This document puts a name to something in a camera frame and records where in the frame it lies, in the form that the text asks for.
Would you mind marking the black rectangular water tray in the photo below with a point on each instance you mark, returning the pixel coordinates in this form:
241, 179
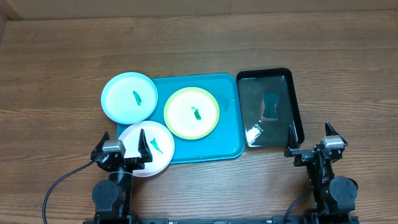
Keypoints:
251, 85

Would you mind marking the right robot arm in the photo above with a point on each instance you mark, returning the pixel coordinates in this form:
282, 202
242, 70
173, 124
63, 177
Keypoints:
334, 196

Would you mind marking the light blue plate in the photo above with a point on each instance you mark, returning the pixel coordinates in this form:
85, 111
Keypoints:
129, 98

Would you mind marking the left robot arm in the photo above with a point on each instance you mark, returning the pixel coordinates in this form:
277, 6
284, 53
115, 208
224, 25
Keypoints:
112, 196

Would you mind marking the green scrubbing sponge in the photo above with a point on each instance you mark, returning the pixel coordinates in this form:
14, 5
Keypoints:
269, 104

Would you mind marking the pink white plate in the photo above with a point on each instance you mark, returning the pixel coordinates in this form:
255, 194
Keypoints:
160, 141

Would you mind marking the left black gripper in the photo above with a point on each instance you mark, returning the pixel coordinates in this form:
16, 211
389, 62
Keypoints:
138, 162

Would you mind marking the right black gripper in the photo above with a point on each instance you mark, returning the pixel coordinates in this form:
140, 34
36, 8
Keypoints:
310, 157

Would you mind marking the yellow-green plate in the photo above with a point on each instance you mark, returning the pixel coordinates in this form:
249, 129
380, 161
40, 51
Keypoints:
191, 113

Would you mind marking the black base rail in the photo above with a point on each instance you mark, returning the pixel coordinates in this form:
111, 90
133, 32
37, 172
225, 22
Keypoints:
274, 220

